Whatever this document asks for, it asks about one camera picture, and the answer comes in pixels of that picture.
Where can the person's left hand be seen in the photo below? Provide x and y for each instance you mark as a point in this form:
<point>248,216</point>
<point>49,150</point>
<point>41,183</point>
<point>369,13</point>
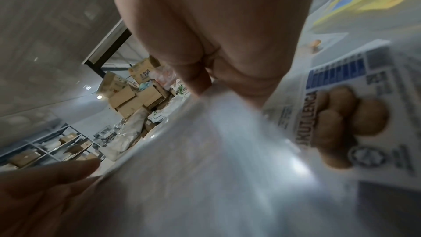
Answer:
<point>39,191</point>

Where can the person's right hand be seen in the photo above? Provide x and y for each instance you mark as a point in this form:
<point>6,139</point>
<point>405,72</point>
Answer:
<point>223,17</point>

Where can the stack of bagged red headbands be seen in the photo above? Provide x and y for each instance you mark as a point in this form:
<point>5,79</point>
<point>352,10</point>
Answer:
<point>329,126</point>

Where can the grey metal shelf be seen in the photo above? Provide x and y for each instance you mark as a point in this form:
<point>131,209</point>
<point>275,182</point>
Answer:
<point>39,138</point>

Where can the white sack with blue print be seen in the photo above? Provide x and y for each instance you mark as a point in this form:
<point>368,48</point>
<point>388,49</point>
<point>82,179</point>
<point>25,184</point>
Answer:
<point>158,117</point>

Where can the heap of tilted cardboard boxes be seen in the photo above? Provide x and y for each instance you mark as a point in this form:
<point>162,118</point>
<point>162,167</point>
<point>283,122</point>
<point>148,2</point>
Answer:
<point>125,100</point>

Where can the grey table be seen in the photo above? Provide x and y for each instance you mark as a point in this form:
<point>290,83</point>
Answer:
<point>404,26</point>

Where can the round wall light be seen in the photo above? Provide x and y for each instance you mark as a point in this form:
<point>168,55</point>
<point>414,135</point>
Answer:
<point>99,97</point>

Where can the black metal frame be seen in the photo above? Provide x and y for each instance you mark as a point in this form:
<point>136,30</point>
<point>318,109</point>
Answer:
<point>108,46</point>

